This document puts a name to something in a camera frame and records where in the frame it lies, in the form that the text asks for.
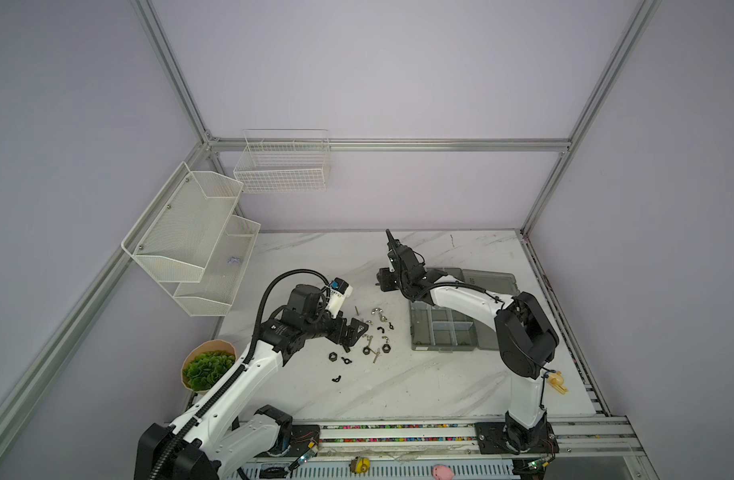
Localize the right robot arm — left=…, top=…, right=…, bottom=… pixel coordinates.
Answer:
left=376, top=231, right=559, bottom=453

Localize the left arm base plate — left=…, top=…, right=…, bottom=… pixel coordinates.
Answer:
left=267, top=424, right=321, bottom=457

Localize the yellow small object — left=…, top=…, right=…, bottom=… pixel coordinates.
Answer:
left=349, top=457, right=371, bottom=475

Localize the potted green plant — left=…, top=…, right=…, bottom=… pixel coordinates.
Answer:
left=181, top=339, right=236, bottom=393

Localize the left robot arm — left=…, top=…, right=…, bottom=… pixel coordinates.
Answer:
left=133, top=269, right=368, bottom=479

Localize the lower white mesh shelf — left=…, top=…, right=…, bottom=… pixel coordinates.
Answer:
left=174, top=215, right=261, bottom=317

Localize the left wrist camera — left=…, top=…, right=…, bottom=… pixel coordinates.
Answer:
left=326, top=277, right=353, bottom=318

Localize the white wire basket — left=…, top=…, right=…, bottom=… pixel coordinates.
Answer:
left=234, top=129, right=331, bottom=194

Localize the white mesh shelf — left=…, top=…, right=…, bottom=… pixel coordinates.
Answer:
left=174, top=215, right=261, bottom=317
left=121, top=163, right=243, bottom=283

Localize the yellow toy figure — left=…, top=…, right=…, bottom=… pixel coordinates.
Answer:
left=547, top=371, right=568, bottom=395

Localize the pink small object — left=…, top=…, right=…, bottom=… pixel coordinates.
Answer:
left=432, top=465, right=455, bottom=480

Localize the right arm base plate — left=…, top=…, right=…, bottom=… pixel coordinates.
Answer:
left=474, top=419, right=559, bottom=455

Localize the upper white mesh shelf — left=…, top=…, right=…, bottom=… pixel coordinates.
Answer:
left=121, top=163, right=243, bottom=283

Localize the grey plastic organizer box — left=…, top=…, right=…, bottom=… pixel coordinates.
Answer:
left=409, top=267, right=537, bottom=352

